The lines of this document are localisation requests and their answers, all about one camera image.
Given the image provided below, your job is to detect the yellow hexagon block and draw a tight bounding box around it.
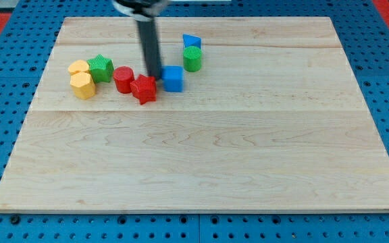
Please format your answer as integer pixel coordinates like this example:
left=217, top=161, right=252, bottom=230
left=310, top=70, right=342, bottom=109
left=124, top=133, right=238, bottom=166
left=70, top=72, right=96, bottom=100

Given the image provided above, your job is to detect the yellow rounded block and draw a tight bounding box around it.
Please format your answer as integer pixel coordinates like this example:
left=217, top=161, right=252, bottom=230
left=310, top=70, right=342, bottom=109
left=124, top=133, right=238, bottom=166
left=68, top=59, right=90, bottom=76

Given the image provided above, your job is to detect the red cylinder block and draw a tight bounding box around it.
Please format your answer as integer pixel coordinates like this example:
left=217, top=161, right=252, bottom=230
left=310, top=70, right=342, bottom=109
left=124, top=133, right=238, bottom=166
left=113, top=66, right=134, bottom=94

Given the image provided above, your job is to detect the light wooden board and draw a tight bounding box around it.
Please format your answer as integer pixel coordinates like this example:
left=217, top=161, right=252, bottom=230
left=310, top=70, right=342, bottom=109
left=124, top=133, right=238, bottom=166
left=0, top=17, right=389, bottom=214

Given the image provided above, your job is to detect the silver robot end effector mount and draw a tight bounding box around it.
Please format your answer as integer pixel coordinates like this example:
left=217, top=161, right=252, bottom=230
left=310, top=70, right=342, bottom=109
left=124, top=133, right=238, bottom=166
left=111, top=0, right=170, bottom=17

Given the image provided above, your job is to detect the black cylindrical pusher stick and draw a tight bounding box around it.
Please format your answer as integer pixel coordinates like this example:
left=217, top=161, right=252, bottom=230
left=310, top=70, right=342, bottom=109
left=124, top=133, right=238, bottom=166
left=136, top=18, right=162, bottom=80

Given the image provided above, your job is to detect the red star block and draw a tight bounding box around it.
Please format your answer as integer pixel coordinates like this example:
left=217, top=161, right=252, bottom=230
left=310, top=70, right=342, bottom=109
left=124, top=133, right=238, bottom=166
left=130, top=74, right=157, bottom=105

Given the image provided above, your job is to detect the blue cube block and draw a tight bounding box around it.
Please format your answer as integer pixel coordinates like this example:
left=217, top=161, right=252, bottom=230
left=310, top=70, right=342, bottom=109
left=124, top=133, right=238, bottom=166
left=161, top=65, right=184, bottom=92

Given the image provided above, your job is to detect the blue triangle block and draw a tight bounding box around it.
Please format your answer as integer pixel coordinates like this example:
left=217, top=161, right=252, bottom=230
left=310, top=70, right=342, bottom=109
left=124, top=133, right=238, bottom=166
left=182, top=34, right=202, bottom=49

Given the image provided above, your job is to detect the green star block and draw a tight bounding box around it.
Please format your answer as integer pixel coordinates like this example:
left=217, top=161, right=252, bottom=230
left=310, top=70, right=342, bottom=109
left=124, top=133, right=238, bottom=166
left=86, top=54, right=114, bottom=83

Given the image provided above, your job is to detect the green cylinder block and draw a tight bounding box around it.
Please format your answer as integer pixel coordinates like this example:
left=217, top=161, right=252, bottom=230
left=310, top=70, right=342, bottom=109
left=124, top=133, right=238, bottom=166
left=183, top=46, right=202, bottom=72

